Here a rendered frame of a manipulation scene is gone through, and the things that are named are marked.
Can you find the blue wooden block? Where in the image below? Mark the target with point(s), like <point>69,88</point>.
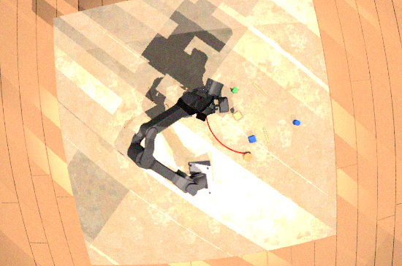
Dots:
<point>252,139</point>

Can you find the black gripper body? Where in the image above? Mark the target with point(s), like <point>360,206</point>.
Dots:
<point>223,106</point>

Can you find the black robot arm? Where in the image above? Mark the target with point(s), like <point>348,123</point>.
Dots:
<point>198,101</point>

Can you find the round wooden button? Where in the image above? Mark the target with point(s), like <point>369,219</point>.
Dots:
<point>247,157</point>

